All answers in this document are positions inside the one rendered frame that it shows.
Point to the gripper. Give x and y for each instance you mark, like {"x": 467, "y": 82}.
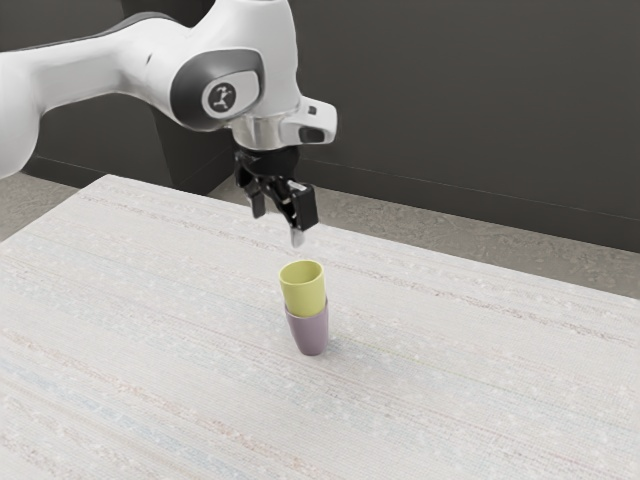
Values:
{"x": 272, "y": 161}

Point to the mauve cup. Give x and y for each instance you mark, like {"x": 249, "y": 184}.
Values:
{"x": 310, "y": 335}

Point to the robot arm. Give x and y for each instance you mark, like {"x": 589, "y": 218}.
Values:
{"x": 125, "y": 60}

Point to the yellow-green cup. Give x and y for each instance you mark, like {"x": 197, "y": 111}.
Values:
{"x": 302, "y": 295}

